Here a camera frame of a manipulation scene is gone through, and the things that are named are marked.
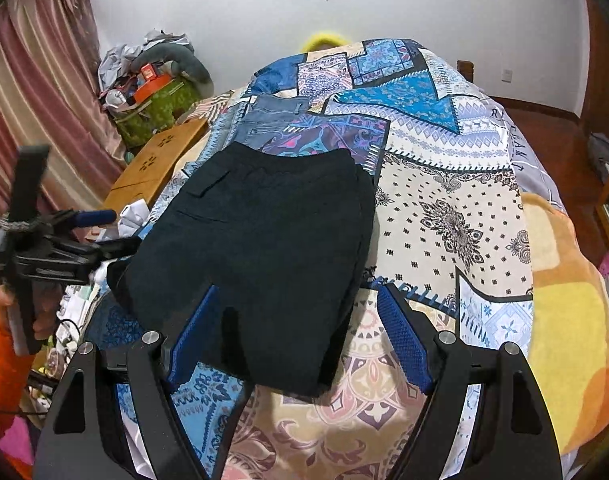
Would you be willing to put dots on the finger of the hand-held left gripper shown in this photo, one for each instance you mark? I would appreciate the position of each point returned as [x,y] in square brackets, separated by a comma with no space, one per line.
[119,247]
[97,217]

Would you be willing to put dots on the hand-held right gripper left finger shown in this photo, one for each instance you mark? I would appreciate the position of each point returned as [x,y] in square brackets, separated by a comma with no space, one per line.
[192,340]

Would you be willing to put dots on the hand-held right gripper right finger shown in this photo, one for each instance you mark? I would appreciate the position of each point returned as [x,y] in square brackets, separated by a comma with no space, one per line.
[404,340]

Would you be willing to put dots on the black pants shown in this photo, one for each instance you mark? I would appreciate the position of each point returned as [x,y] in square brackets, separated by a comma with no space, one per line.
[264,240]

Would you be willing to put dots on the person's left hand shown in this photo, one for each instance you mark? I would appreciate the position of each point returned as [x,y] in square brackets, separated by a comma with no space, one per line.
[47,312]

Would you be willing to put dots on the white crumpled cloth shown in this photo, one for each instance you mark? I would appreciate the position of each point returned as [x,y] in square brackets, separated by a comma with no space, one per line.
[134,215]

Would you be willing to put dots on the bamboo lap desk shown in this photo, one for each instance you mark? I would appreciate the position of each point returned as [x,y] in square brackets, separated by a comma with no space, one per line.
[154,160]

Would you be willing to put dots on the green storage bag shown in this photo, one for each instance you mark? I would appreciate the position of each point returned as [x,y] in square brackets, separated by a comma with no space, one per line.
[154,115]

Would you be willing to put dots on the patchwork printed blanket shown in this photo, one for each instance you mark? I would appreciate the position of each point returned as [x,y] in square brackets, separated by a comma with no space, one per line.
[449,225]

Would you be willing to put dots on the pink and beige curtain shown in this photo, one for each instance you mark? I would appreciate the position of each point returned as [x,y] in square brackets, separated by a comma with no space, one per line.
[39,95]

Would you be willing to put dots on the orange box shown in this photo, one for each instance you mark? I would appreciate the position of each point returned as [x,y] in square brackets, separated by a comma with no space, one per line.
[152,90]

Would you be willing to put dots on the red box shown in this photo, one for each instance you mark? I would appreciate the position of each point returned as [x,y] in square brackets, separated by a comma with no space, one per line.
[148,72]

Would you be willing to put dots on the striped pink cloth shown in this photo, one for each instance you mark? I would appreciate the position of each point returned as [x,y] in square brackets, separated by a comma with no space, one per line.
[212,107]

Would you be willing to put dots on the pile of grey clothes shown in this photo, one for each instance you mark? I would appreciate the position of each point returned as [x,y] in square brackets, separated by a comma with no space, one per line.
[117,57]

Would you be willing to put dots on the yellow orange blanket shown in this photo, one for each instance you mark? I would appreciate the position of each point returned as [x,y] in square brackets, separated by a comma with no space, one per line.
[574,320]

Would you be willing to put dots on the grey pillow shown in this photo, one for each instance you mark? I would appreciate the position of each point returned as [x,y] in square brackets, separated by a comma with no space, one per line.
[194,65]

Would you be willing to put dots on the blue jeans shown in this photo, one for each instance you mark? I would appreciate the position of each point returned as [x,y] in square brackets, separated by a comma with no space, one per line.
[264,120]

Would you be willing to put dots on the grey cloth bundle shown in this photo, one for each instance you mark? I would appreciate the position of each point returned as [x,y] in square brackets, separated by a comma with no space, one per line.
[601,152]

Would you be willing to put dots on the yellow foam tube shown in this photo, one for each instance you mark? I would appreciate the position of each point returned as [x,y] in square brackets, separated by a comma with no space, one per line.
[324,39]

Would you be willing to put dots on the wooden bed post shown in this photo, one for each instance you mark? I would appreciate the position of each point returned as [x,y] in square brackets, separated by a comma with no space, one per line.
[465,69]

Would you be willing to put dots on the white wall socket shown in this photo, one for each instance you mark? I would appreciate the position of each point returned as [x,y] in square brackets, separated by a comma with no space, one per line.
[507,76]

